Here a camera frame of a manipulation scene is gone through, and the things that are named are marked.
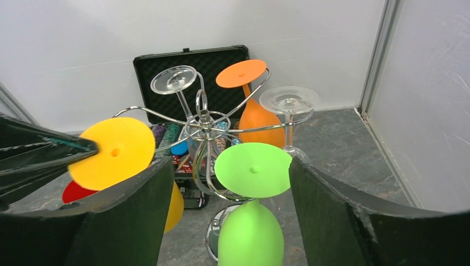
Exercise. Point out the blue poker chip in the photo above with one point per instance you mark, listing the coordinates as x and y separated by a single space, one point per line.
180 149

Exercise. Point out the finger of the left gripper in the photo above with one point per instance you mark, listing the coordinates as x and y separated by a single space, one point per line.
25 147
15 186

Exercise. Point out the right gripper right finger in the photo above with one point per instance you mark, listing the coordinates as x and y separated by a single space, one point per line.
343 225

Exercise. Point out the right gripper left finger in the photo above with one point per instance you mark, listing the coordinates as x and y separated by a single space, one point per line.
121 225

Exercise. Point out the green wine glass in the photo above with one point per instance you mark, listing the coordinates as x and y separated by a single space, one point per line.
251 234

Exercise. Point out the orange wine glass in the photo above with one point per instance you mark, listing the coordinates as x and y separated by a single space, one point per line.
254 115

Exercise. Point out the clear wine glass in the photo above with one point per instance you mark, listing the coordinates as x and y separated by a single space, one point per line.
290 100
173 81

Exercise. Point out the chrome wine glass rack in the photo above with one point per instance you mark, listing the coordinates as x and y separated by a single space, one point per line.
204 154

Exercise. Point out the yellow wine glass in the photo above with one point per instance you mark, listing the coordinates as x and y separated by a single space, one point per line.
126 146

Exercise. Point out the black poker chip case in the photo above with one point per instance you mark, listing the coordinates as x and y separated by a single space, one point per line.
208 62

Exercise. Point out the red wine glass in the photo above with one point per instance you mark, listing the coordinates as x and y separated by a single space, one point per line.
74 192

